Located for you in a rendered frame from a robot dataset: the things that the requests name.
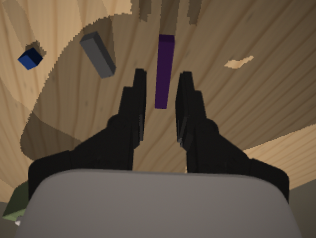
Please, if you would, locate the purple rod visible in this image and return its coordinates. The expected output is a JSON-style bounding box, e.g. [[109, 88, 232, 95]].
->
[[155, 34, 175, 109]]

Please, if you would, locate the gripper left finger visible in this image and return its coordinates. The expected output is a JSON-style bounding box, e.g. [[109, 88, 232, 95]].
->
[[28, 68, 147, 200]]

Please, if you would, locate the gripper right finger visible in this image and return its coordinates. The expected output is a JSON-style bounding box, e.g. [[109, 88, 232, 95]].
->
[[175, 71, 290, 204]]

